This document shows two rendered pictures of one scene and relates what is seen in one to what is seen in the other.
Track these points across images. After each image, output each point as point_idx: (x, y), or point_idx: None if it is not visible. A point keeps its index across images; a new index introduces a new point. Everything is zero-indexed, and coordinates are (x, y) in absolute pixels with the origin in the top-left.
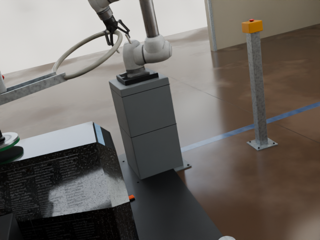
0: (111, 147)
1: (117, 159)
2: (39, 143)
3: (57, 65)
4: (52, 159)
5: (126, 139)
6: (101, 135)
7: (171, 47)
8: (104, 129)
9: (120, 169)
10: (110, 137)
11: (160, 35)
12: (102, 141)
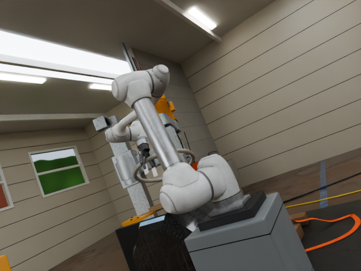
0: (139, 230)
1: (137, 238)
2: None
3: (189, 162)
4: None
5: None
6: (149, 222)
7: (162, 199)
8: (161, 223)
9: (136, 243)
10: (152, 229)
11: (163, 173)
12: (143, 224)
